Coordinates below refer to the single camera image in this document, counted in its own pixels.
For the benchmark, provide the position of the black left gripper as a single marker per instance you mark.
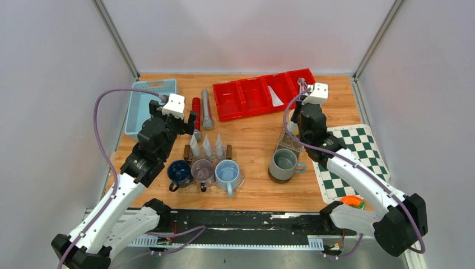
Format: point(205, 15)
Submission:
point(185, 128)

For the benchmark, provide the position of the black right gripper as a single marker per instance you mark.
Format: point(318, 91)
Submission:
point(295, 112)

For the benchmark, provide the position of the clear textured plastic sheet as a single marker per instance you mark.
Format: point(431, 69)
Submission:
point(286, 142)

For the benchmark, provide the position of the grey toothpaste tube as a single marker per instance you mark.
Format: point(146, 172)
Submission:
point(207, 147)

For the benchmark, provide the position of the grey green mug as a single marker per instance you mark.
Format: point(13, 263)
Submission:
point(284, 164)

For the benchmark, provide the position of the dark blue mug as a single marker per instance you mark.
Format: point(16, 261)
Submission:
point(179, 172)

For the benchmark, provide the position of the purple grey mug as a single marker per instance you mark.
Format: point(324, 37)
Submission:
point(203, 172)

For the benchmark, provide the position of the light blue mug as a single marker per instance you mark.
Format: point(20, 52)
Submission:
point(228, 176)

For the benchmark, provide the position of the cream yellow mug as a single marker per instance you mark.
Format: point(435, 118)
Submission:
point(292, 127)

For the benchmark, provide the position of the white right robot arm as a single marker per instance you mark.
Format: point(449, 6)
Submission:
point(397, 222)

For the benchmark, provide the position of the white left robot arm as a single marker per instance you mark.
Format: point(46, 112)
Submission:
point(97, 240)

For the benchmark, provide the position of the brown oval wooden tray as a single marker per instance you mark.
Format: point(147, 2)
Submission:
point(285, 163)

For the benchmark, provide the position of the red glitter microphone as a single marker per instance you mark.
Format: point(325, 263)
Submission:
point(196, 107)

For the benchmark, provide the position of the light blue plastic basket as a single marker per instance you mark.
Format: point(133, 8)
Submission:
point(138, 109)

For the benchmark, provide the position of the silver microphone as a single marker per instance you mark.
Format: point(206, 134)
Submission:
point(207, 121)

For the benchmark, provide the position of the red bin with clear sheet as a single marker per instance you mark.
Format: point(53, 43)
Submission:
point(255, 97)

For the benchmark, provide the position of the orange green tape roll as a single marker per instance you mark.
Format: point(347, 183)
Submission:
point(354, 201)

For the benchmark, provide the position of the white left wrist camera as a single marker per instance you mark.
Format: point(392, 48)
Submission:
point(175, 106)

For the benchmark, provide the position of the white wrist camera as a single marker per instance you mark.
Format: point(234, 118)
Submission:
point(317, 94)
point(175, 106)

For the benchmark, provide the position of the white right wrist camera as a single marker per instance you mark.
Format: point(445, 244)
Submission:
point(317, 94)

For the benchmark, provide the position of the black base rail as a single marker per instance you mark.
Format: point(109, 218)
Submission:
point(253, 228)

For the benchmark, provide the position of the aluminium corner frame post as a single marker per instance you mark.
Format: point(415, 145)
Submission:
point(379, 36)

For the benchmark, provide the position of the left aluminium frame post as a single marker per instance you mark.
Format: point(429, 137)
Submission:
point(117, 39)

